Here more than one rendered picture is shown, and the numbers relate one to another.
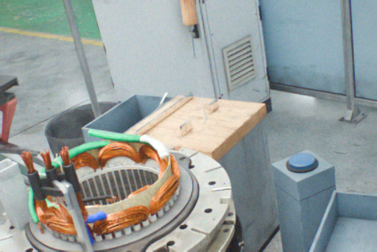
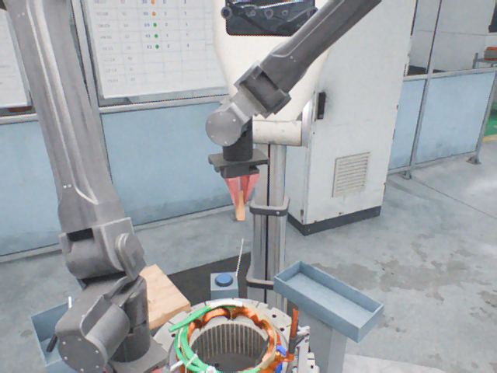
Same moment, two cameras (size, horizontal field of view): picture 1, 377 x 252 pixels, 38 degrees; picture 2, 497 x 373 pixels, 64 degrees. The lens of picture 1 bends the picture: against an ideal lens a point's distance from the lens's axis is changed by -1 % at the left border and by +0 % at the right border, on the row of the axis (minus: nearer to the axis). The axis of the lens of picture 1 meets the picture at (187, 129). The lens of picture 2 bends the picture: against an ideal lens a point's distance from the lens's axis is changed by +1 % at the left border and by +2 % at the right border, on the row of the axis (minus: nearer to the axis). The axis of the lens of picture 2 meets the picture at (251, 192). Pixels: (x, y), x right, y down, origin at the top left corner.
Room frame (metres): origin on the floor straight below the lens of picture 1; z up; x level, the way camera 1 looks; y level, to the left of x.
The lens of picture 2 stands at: (0.46, 0.63, 1.70)
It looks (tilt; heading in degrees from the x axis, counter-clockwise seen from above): 26 degrees down; 284
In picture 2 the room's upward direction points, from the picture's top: straight up
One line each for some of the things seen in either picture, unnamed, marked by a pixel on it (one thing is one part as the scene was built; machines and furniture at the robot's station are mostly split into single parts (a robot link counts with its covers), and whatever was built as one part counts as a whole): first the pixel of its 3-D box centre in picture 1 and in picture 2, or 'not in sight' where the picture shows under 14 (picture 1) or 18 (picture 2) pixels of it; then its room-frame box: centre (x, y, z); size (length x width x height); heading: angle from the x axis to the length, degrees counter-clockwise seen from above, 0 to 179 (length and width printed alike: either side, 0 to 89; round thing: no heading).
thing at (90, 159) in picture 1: (78, 168); not in sight; (0.69, 0.16, 1.12); 0.06 x 0.02 x 0.04; 132
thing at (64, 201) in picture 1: (62, 195); (301, 338); (0.49, 0.14, 1.20); 0.02 x 0.01 x 0.03; 34
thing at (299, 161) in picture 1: (301, 160); (224, 278); (0.73, -0.16, 1.04); 0.04 x 0.04 x 0.01
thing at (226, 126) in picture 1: (194, 126); (133, 302); (0.90, -0.01, 1.05); 0.20 x 0.19 x 0.02; 51
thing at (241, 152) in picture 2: not in sight; (238, 147); (0.65, -0.03, 1.46); 0.10 x 0.07 x 0.07; 34
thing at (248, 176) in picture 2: not in sight; (237, 183); (0.65, -0.03, 1.39); 0.07 x 0.07 x 0.09; 34
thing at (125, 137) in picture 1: (129, 140); (203, 314); (0.69, 0.08, 1.15); 0.15 x 0.04 x 0.02; 42
